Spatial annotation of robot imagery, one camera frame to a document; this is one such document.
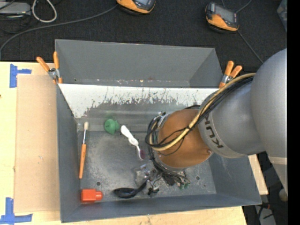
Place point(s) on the green rounded toy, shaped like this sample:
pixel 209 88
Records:
pixel 111 126

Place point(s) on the orange-red plastic block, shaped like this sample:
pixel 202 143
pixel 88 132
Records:
pixel 89 195

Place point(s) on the brown cardboard board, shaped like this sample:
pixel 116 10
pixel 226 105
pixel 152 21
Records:
pixel 35 144

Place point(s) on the grey metal bin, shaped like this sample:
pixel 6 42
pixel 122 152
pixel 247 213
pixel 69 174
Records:
pixel 112 163

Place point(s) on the white toothbrush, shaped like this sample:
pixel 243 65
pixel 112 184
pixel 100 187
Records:
pixel 131 138

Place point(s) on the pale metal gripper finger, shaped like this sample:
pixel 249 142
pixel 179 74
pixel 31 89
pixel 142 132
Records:
pixel 143 173
pixel 154 189

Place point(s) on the black plastic spoon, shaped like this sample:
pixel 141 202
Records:
pixel 124 192

